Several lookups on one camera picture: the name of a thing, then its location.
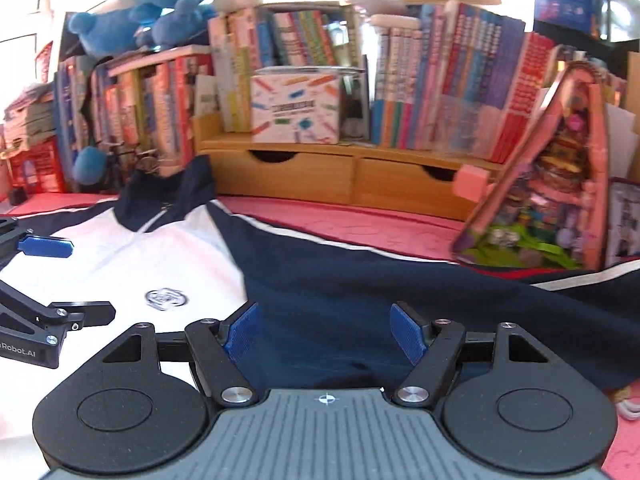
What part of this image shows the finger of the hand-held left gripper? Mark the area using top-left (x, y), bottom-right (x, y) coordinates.
top-left (0, 217), bottom-right (75, 261)
top-left (50, 301), bottom-right (117, 332)

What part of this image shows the navy and white jacket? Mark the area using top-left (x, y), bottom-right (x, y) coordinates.
top-left (0, 155), bottom-right (640, 443)

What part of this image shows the white box colourful print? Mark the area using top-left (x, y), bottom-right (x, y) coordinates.
top-left (250, 67), bottom-right (343, 145)

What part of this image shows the red plastic crate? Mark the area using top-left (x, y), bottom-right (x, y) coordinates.
top-left (7, 137), bottom-right (66, 196)

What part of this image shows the stack of papers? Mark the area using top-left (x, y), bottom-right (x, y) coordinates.
top-left (2, 82), bottom-right (58, 146)

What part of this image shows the row of green-spined books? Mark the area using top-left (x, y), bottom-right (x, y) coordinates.
top-left (207, 2), bottom-right (363, 133)

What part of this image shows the row of tall blue books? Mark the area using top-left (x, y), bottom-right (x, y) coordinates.
top-left (52, 55), bottom-right (96, 181)

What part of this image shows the wooden shelf with drawers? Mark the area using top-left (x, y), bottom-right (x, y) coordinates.
top-left (192, 112), bottom-right (506, 221)

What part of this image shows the pink triangular case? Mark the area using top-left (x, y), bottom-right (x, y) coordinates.
top-left (452, 60), bottom-right (613, 271)

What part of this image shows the small red basket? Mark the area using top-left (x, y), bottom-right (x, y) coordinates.
top-left (35, 42), bottom-right (55, 83)

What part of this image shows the row of pink red books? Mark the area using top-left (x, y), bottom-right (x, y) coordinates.
top-left (370, 2), bottom-right (556, 163)

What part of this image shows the blue plush ball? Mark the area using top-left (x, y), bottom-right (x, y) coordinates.
top-left (72, 146), bottom-right (108, 186)

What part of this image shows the white cable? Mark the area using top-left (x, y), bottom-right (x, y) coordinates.
top-left (607, 387), bottom-right (640, 418)

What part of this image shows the small blue plush toy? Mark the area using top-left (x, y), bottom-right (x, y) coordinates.
top-left (135, 0), bottom-right (218, 53)

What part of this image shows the black white photo print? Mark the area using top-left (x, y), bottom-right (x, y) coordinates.
top-left (605, 180), bottom-right (640, 271)

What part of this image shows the large blue plush toy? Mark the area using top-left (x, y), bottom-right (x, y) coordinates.
top-left (67, 0), bottom-right (166, 56)

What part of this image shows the pink rabbit-print mat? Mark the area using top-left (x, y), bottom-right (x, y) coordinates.
top-left (0, 191), bottom-right (640, 480)

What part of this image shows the model bicycle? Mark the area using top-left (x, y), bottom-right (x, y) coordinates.
top-left (97, 140), bottom-right (166, 181)

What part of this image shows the white paper roll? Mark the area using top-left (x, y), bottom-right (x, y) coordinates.
top-left (372, 15), bottom-right (421, 31)

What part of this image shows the row of colourful upright books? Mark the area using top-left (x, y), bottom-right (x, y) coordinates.
top-left (90, 55), bottom-right (211, 181)

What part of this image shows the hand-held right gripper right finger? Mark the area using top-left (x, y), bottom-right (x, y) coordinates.
top-left (390, 301), bottom-right (551, 407)

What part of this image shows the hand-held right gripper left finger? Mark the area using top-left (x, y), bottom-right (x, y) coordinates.
top-left (102, 301), bottom-right (259, 406)

